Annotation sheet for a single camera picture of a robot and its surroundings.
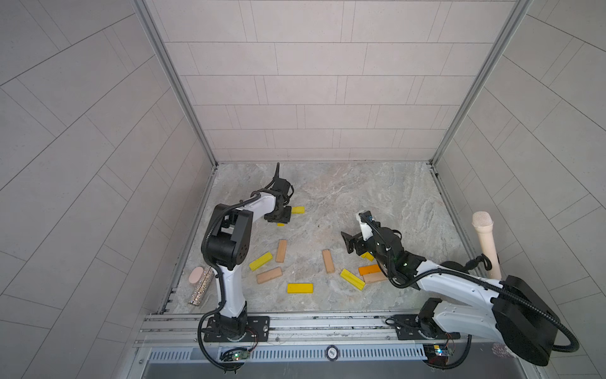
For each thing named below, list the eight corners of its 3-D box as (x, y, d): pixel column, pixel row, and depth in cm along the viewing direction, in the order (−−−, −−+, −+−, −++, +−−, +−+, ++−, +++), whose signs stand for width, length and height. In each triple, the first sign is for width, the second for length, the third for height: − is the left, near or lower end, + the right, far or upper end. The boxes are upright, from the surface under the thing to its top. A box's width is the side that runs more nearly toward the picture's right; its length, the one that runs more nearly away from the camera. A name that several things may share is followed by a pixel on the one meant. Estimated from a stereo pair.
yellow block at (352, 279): (338, 276, 84) (339, 274, 82) (342, 269, 86) (343, 267, 84) (361, 291, 81) (362, 289, 79) (365, 283, 82) (366, 281, 81)
